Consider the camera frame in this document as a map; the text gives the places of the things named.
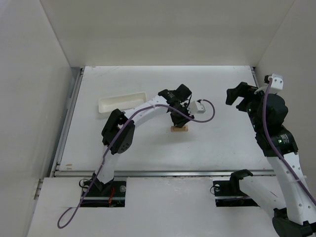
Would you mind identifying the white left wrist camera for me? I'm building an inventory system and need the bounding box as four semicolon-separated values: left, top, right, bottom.
187;101;206;116

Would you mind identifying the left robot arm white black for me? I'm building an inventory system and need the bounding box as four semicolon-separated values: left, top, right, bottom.
92;84;194;192

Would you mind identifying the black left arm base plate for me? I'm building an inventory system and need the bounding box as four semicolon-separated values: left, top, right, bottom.
80;181;126;207

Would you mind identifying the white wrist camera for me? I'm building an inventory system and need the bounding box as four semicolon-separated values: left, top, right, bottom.
254;74;284;94
187;101;206;116

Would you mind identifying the long light wood block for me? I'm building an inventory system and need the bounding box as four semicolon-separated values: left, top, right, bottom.
171;125;188;132

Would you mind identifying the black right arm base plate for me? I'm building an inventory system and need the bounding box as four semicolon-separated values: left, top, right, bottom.
210;180;259;207

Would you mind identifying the white plastic tray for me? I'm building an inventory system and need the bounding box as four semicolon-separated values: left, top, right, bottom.
98;92;147;115

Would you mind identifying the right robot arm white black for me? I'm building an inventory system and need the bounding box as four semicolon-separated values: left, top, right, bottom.
226;82;316;237

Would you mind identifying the aluminium rail left side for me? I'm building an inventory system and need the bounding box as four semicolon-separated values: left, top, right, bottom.
46;67;84;177

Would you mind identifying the aluminium rail front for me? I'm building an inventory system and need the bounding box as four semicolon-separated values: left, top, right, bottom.
50;168;278;177

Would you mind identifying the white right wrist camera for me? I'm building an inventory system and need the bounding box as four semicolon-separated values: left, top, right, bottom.
254;74;284;94

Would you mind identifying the striped dark wood block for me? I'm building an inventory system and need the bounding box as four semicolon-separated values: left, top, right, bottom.
173;125;186;129

